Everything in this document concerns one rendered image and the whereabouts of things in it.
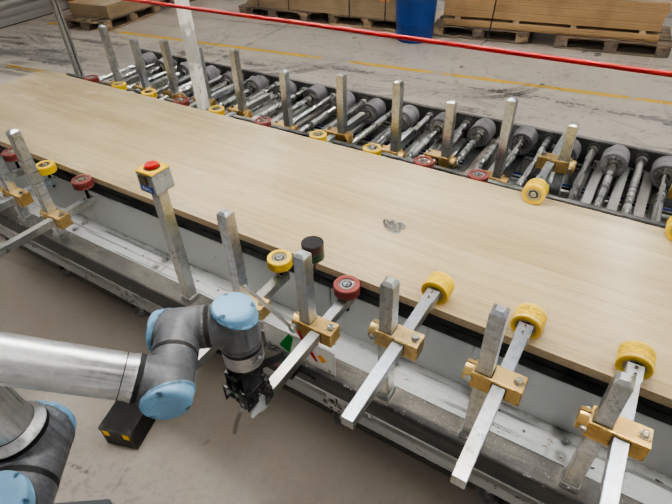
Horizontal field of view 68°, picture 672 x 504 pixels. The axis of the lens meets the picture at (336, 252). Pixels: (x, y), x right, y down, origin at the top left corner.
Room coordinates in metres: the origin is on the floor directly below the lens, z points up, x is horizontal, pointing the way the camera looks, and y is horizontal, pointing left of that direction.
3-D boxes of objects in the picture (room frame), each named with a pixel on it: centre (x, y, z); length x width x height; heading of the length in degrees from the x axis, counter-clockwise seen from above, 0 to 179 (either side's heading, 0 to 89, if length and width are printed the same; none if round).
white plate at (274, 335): (0.98, 0.13, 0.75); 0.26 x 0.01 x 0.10; 57
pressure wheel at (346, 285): (1.08, -0.03, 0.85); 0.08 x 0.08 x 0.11
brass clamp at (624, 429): (0.56, -0.56, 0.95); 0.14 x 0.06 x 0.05; 57
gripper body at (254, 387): (0.71, 0.22, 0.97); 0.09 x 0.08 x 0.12; 146
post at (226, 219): (1.12, 0.30, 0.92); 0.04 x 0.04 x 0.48; 57
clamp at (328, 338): (0.97, 0.07, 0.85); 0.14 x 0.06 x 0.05; 57
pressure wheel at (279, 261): (1.22, 0.18, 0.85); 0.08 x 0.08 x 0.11
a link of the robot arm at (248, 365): (0.72, 0.21, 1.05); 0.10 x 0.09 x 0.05; 56
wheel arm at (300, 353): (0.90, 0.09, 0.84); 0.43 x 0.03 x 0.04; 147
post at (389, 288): (0.84, -0.12, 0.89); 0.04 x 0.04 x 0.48; 57
